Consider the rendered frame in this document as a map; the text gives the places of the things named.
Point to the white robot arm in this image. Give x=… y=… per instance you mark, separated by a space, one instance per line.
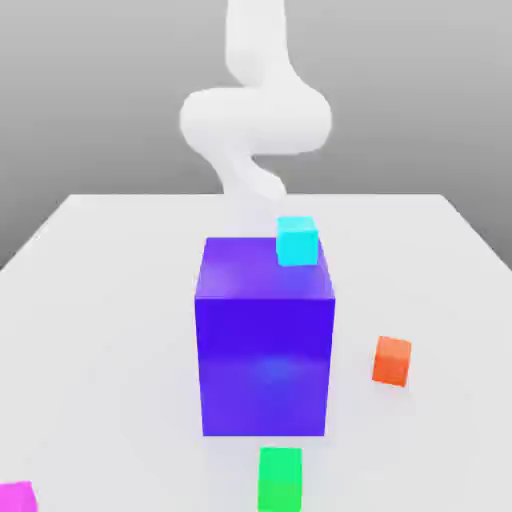
x=256 y=120

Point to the small cyan cube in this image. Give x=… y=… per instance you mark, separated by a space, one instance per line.
x=296 y=242

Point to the small orange cube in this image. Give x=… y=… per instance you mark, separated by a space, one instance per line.
x=392 y=362

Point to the small green cube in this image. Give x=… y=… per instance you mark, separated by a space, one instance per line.
x=279 y=480

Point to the small magenta cube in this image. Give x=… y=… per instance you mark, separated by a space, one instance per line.
x=16 y=498

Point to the large purple box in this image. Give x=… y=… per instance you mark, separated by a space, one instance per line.
x=264 y=352

